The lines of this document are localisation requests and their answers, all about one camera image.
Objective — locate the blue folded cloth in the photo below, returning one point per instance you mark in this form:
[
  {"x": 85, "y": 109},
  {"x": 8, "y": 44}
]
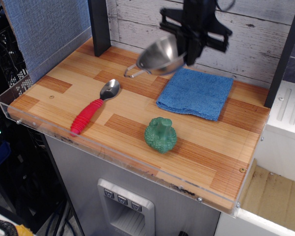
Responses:
[{"x": 191, "y": 92}]

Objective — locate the white toy sink unit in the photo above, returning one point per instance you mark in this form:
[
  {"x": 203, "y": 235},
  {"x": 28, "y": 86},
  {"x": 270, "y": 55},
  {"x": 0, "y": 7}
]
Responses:
[{"x": 267, "y": 204}]

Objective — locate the green toy broccoli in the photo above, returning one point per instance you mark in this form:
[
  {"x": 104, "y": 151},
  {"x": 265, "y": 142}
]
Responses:
[{"x": 160, "y": 135}]

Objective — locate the black vertical post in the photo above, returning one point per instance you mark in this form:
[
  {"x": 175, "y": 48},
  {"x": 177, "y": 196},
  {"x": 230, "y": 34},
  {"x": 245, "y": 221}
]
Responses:
[
  {"x": 280, "y": 70},
  {"x": 99, "y": 26}
]

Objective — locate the grey toy fridge dispenser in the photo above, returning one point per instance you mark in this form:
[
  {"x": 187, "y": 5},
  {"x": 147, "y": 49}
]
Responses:
[{"x": 126, "y": 213}]

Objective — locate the blue fabric panel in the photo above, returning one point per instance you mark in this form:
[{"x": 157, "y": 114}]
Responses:
[{"x": 47, "y": 31}]

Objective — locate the spoon with red handle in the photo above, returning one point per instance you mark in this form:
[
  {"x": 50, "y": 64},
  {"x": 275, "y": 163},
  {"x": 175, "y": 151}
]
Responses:
[{"x": 109, "y": 91}]

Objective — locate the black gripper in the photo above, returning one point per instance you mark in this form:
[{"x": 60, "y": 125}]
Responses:
[{"x": 195, "y": 26}]

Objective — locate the black vertical post left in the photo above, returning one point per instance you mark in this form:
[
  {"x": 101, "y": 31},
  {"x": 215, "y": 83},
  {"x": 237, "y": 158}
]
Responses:
[{"x": 99, "y": 26}]

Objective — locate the silver metal bowl with handles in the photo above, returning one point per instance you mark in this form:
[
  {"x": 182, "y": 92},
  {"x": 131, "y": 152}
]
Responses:
[{"x": 160, "y": 58}]

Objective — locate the black vertical post right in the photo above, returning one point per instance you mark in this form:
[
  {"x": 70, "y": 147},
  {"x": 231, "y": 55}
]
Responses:
[{"x": 280, "y": 70}]

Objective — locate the clear acrylic table guard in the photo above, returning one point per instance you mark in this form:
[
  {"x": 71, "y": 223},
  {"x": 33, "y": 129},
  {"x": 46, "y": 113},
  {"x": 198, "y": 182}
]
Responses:
[{"x": 210, "y": 159}]

